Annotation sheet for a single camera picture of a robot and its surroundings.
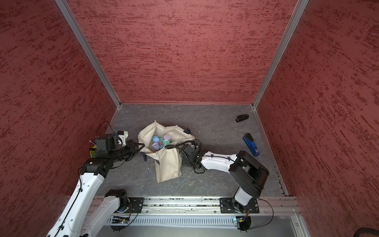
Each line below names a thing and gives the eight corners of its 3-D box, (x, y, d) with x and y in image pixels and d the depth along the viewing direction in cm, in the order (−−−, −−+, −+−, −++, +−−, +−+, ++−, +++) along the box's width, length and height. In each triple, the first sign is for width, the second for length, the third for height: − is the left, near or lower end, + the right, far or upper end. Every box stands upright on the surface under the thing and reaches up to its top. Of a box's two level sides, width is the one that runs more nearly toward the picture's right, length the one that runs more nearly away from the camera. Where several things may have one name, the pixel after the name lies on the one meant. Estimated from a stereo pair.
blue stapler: (254, 156, 94) (257, 153, 91) (242, 137, 104) (244, 133, 100) (259, 155, 95) (261, 152, 91) (246, 136, 105) (248, 132, 101)
